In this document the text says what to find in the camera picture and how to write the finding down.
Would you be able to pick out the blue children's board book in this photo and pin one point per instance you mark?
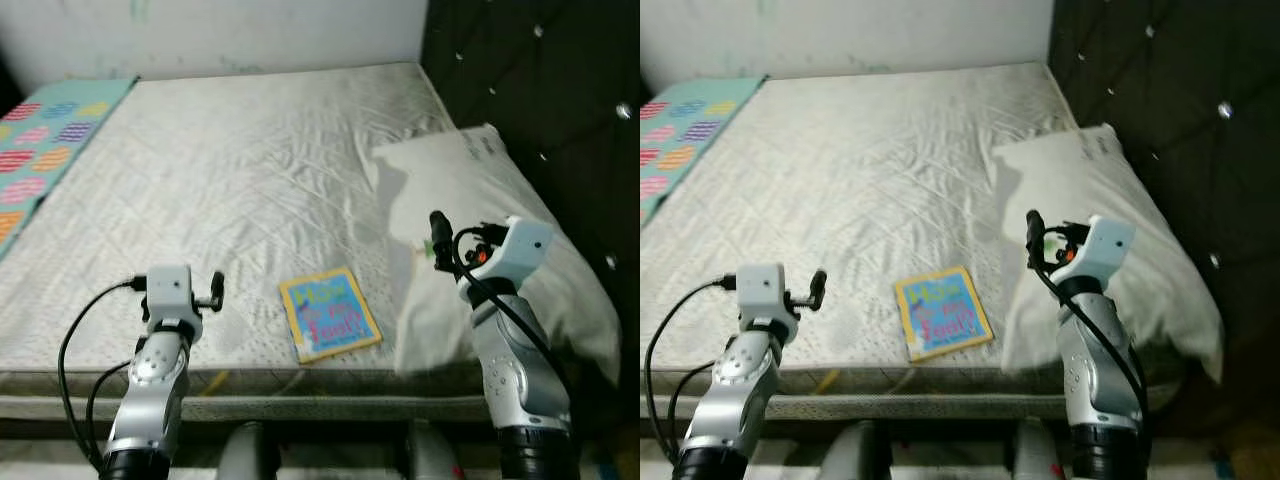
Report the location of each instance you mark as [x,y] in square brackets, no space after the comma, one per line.
[330,315]
[945,315]

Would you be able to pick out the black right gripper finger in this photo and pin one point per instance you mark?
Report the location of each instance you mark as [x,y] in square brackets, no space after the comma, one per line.
[1035,232]
[438,235]

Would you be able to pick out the teal polka pattern blanket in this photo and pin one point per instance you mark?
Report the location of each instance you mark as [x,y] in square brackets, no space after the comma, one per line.
[50,140]
[690,130]

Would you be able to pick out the grey patterned mattress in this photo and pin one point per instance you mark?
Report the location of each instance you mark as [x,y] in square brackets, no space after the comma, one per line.
[250,160]
[870,160]

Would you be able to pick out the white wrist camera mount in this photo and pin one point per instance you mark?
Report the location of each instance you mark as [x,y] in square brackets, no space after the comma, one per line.
[1105,245]
[520,248]
[168,290]
[760,290]

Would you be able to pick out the white printed pillow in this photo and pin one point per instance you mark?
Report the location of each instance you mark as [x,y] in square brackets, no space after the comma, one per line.
[1170,290]
[560,300]

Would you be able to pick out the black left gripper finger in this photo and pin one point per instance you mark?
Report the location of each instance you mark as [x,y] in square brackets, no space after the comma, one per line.
[217,288]
[818,288]

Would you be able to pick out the robot left leg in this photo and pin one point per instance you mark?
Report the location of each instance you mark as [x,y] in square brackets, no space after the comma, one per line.
[248,455]
[853,455]

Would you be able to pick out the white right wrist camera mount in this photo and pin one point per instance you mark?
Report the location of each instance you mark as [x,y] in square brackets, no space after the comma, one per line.
[1105,245]
[520,248]

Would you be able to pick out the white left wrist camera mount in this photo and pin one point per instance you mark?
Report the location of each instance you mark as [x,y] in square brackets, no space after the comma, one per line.
[760,290]
[168,290]

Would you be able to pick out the robot leg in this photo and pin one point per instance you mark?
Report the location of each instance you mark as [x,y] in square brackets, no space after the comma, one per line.
[432,455]
[853,455]
[1037,455]
[248,455]

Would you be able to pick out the robot right leg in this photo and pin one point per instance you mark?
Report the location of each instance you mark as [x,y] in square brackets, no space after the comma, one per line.
[1037,455]
[432,455]

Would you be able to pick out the dark bed frame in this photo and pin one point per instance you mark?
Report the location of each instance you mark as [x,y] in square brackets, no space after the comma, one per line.
[950,430]
[330,430]

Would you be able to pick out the black tufted headboard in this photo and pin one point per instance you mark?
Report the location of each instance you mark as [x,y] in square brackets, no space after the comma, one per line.
[560,90]
[1180,60]

